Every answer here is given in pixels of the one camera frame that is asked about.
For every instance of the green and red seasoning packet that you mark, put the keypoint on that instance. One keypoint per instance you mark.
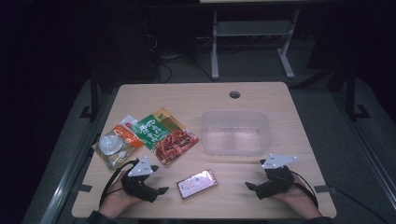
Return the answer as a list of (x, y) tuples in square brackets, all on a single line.
[(168, 140)]

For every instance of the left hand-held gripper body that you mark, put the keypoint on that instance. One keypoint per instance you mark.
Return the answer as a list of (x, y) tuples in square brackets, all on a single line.
[(137, 188)]

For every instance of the black metal stand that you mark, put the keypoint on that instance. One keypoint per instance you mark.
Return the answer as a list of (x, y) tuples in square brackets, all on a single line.
[(94, 93), (351, 93)]

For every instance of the person's left hand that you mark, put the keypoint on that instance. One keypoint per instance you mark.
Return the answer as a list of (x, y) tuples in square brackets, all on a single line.
[(115, 199)]

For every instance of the clear plastic container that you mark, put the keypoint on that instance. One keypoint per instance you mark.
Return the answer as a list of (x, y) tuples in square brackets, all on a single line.
[(235, 133)]

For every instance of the aluminium rail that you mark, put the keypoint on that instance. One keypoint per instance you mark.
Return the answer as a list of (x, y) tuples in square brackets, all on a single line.
[(67, 180), (367, 155)]

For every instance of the grey table edge bracket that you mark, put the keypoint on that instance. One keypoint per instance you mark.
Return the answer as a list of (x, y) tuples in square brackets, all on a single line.
[(323, 188), (82, 188)]

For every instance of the person's right hand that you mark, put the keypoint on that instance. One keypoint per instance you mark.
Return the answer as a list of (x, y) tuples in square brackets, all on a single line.
[(299, 199)]

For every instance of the orange and white food packet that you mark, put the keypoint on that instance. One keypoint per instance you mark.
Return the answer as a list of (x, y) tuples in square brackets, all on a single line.
[(120, 144)]

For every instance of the white metal stand frame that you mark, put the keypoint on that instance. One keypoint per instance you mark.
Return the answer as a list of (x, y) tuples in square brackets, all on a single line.
[(253, 28)]

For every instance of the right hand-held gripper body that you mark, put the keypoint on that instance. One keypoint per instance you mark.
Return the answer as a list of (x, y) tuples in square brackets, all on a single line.
[(277, 183)]

